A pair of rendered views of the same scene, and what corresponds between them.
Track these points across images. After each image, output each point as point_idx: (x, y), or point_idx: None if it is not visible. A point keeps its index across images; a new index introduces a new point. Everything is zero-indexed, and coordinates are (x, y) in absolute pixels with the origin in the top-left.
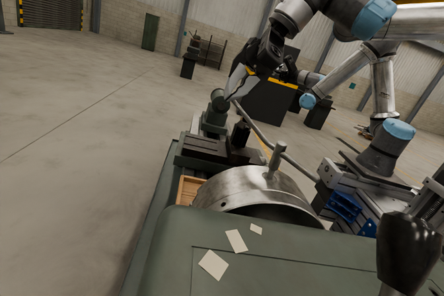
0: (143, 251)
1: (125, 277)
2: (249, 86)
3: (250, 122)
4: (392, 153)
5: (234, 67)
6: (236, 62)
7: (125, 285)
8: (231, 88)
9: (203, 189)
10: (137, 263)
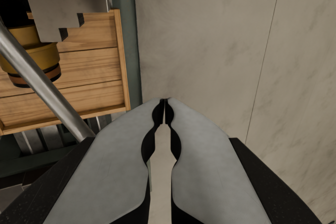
0: (129, 44)
1: (135, 13)
2: (104, 154)
3: (39, 73)
4: None
5: (262, 181)
6: (292, 216)
7: (132, 9)
8: (180, 112)
9: None
10: (130, 30)
